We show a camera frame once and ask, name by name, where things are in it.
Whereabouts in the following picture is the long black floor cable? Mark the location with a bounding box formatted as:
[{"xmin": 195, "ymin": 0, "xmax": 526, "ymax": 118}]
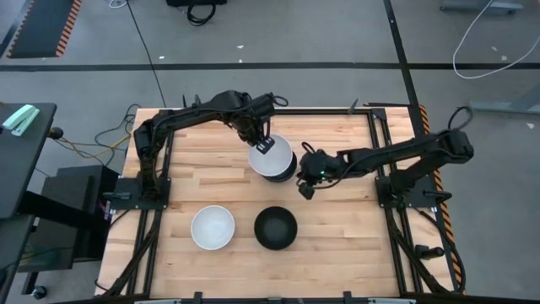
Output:
[{"xmin": 125, "ymin": 0, "xmax": 168, "ymax": 109}]

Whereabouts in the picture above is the white floor cable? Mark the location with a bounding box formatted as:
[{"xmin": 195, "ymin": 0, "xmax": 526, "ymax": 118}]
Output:
[{"xmin": 452, "ymin": 0, "xmax": 540, "ymax": 80}]

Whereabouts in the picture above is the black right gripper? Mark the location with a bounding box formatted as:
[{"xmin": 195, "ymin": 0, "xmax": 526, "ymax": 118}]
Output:
[{"xmin": 296, "ymin": 149, "xmax": 341, "ymax": 201}]

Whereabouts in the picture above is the black table-level camera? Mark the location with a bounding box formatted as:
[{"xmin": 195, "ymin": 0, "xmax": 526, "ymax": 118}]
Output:
[{"xmin": 414, "ymin": 243, "xmax": 446, "ymax": 261}]

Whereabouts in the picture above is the mint green stapler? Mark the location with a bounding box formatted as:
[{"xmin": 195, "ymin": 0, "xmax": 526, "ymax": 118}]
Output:
[{"xmin": 2, "ymin": 104, "xmax": 41, "ymax": 138}]

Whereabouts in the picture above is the coiled black cable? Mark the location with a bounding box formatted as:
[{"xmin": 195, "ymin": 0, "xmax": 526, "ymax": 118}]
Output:
[{"xmin": 185, "ymin": 2, "xmax": 219, "ymax": 27}]

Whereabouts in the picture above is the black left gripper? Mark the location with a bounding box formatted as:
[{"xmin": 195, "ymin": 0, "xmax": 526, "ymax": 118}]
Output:
[{"xmin": 236, "ymin": 109, "xmax": 276, "ymax": 155}]

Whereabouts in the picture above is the grey table foot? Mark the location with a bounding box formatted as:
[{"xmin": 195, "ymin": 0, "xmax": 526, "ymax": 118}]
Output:
[
  {"xmin": 466, "ymin": 82, "xmax": 540, "ymax": 116},
  {"xmin": 440, "ymin": 0, "xmax": 524, "ymax": 13}
]

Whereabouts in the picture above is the black mat orange striped edge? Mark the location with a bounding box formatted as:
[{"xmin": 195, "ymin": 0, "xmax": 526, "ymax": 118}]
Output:
[{"xmin": 6, "ymin": 0, "xmax": 84, "ymax": 59}]

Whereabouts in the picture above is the dark grey ribbed bowl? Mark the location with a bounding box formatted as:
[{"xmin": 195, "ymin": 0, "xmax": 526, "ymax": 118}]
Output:
[
  {"xmin": 261, "ymin": 150, "xmax": 299, "ymax": 183},
  {"xmin": 253, "ymin": 205, "xmax": 299, "ymax": 251}
]

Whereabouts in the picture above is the white ribbed bowl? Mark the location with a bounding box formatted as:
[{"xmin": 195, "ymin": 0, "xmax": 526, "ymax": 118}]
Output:
[
  {"xmin": 190, "ymin": 204, "xmax": 236, "ymax": 252},
  {"xmin": 247, "ymin": 133, "xmax": 294, "ymax": 177}
]

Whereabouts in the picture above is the black equipment cabinet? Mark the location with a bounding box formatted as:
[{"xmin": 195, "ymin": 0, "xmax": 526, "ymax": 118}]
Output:
[{"xmin": 19, "ymin": 165, "xmax": 122, "ymax": 274}]

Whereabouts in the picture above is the black aluminium table frame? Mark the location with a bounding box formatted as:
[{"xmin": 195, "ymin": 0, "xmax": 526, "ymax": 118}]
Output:
[{"xmin": 94, "ymin": 106, "xmax": 466, "ymax": 304}]

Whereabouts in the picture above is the black desk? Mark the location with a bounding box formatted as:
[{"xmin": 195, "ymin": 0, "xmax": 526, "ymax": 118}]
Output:
[{"xmin": 0, "ymin": 102, "xmax": 58, "ymax": 220}]

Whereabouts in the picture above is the yellow floor cable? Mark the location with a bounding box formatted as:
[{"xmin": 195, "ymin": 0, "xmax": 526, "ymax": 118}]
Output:
[{"xmin": 52, "ymin": 133, "xmax": 130, "ymax": 158}]

